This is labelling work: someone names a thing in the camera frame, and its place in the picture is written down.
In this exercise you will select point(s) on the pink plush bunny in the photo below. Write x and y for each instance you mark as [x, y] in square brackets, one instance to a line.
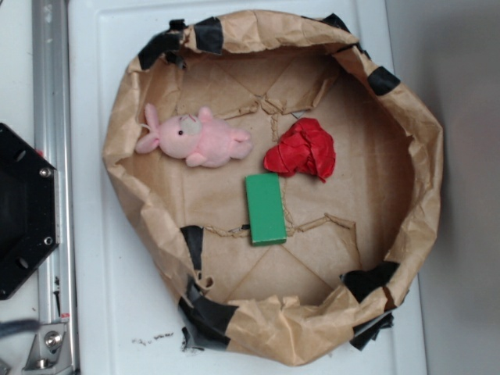
[201, 140]

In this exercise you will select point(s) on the crumpled red paper ball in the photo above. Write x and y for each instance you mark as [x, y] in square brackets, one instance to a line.
[304, 148]

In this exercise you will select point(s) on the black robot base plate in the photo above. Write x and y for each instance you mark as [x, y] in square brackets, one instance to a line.
[28, 212]

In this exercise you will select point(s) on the green rectangular block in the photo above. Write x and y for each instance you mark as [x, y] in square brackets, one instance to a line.
[265, 209]

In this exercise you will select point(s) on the aluminium extrusion rail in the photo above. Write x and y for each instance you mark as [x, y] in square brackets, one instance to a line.
[57, 296]

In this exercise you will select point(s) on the metal corner bracket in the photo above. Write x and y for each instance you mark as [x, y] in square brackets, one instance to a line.
[50, 351]

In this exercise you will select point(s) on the brown paper bag bin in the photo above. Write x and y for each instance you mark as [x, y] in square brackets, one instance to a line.
[355, 240]

